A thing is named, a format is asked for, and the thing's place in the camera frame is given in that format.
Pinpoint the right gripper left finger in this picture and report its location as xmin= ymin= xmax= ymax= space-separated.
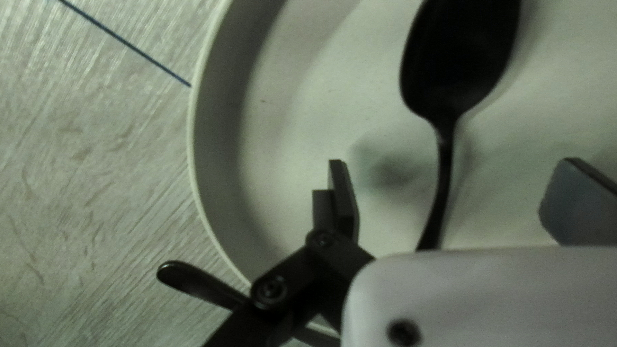
xmin=202 ymin=159 xmax=376 ymax=347

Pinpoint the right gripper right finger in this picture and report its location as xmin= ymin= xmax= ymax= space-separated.
xmin=539 ymin=157 xmax=617 ymax=245

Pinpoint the pale plate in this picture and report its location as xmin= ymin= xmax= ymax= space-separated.
xmin=187 ymin=0 xmax=617 ymax=338

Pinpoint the black spoon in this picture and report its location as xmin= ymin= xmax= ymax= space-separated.
xmin=399 ymin=0 xmax=522 ymax=251

